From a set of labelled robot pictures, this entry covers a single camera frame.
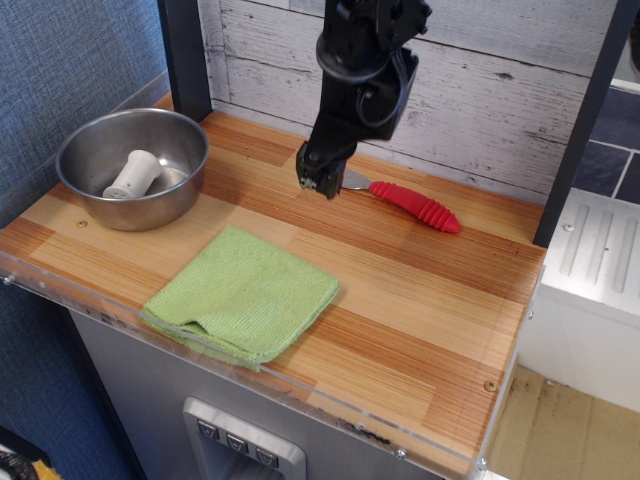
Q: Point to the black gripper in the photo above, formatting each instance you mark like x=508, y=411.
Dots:
x=350, y=113

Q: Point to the red handled metal fork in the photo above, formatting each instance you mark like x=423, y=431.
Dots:
x=424, y=208

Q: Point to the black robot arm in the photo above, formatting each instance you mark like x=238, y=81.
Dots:
x=367, y=76

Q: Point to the green microfiber cloth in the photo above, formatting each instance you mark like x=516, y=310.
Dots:
x=242, y=300

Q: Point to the white salt shaker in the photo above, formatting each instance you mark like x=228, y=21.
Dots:
x=133, y=181

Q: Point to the stainless steel bowl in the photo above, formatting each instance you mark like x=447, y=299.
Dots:
x=91, y=158

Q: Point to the silver toy dishwasher cabinet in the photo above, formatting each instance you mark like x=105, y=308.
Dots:
x=319, y=411

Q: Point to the dishwasher button panel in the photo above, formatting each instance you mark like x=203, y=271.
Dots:
x=227, y=447

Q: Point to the white toy sink drainboard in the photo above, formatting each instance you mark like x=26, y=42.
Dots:
x=583, y=325

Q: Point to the yellow black object at corner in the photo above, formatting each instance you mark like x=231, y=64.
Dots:
x=20, y=466

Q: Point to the dark left frame post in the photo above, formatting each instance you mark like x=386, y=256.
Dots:
x=185, y=57

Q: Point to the dark frame post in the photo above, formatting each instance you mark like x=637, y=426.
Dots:
x=185, y=57
x=604, y=69

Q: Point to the dark right frame post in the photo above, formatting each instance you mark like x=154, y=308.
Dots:
x=604, y=69

